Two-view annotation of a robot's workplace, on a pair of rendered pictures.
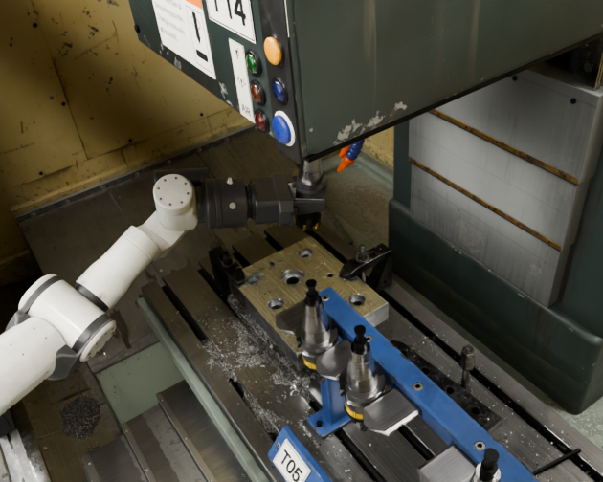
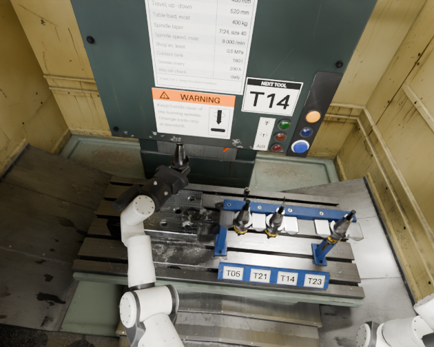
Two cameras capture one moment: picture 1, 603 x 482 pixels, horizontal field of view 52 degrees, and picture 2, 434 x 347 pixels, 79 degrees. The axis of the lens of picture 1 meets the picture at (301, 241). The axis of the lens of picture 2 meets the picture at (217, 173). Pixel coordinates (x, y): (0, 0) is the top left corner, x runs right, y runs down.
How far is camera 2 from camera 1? 0.67 m
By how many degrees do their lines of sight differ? 44
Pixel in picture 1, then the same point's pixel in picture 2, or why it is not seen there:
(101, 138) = not seen: outside the picture
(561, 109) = not seen: hidden behind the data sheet
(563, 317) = (240, 160)
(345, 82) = not seen: hidden behind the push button
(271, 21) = (316, 104)
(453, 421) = (308, 212)
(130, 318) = (51, 290)
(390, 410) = (291, 224)
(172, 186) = (142, 203)
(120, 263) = (147, 258)
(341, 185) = (83, 155)
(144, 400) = (102, 315)
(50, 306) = (149, 307)
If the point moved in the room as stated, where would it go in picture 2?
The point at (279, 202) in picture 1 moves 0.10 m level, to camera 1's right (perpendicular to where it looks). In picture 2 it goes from (180, 178) to (198, 161)
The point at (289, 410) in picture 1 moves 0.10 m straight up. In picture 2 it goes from (204, 257) to (204, 246)
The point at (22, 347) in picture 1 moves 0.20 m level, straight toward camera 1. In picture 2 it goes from (168, 336) to (255, 337)
